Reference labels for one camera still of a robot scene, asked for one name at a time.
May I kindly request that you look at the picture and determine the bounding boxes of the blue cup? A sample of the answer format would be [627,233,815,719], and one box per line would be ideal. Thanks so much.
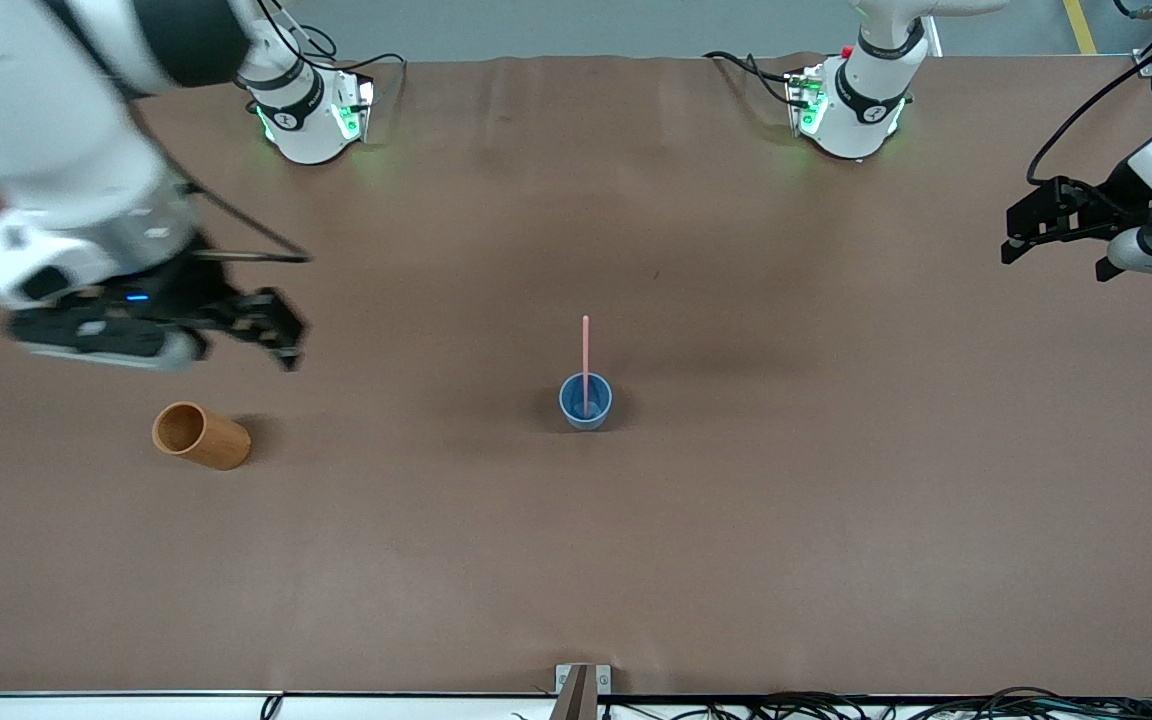
[558,372,615,433]

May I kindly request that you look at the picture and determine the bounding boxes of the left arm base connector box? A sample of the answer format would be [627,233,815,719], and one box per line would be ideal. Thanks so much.
[785,68,829,137]

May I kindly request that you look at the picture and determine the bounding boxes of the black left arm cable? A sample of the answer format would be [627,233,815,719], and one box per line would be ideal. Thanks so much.
[1025,30,1152,187]

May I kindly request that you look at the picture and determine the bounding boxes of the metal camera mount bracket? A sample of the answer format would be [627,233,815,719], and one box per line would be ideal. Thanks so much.
[554,663,613,720]

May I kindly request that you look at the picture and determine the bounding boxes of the black base cable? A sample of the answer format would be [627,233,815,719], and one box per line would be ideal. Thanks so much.
[703,50,799,113]
[281,25,409,106]

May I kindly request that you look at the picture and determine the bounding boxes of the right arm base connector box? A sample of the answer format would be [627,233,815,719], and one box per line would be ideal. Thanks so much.
[331,72,376,143]

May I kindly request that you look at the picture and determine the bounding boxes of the black cable bundle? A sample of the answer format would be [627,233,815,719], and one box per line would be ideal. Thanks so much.
[601,687,1152,720]

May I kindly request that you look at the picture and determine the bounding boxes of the black right base cable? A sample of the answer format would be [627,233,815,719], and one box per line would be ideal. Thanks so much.
[281,25,409,106]

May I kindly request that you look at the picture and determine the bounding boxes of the brown wooden cup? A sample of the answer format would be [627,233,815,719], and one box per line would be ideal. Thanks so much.
[152,400,253,471]

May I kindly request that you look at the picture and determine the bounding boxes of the brown table cover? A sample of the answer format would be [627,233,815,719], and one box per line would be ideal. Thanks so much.
[0,55,1152,698]

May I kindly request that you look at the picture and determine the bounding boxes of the black left base cable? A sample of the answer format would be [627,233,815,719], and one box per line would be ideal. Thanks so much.
[703,50,799,113]

